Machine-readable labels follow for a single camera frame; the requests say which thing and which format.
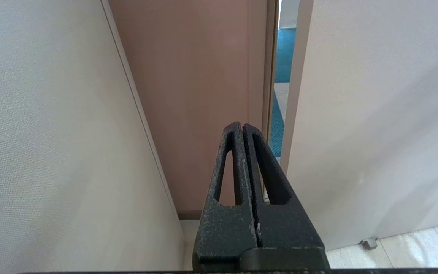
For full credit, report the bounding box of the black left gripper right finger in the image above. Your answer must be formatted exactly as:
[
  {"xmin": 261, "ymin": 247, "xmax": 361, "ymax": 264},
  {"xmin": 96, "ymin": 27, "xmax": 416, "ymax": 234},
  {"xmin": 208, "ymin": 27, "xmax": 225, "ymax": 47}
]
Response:
[{"xmin": 243, "ymin": 123, "xmax": 330, "ymax": 270}]

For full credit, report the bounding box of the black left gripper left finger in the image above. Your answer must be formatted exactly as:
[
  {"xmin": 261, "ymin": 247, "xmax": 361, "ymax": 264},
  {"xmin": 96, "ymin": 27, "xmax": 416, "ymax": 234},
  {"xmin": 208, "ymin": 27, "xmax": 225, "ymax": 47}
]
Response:
[{"xmin": 192, "ymin": 122, "xmax": 258, "ymax": 271}]

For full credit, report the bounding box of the grey metal door stopper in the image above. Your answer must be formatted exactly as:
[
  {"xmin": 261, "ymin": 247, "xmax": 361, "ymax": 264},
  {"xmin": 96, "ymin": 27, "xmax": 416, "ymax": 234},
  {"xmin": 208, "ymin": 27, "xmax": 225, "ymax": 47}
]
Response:
[{"xmin": 359, "ymin": 237, "xmax": 378, "ymax": 250}]

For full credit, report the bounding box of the cream white door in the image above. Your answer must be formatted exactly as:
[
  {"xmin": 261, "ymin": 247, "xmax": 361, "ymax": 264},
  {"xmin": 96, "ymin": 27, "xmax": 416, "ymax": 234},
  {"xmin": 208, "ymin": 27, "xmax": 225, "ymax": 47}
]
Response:
[{"xmin": 280, "ymin": 0, "xmax": 438, "ymax": 252}]

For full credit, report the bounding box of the dark baseboard strip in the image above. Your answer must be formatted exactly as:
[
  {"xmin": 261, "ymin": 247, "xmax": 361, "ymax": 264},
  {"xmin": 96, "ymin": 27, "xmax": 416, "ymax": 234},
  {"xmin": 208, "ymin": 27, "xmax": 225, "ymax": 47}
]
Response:
[{"xmin": 177, "ymin": 210, "xmax": 203, "ymax": 220}]

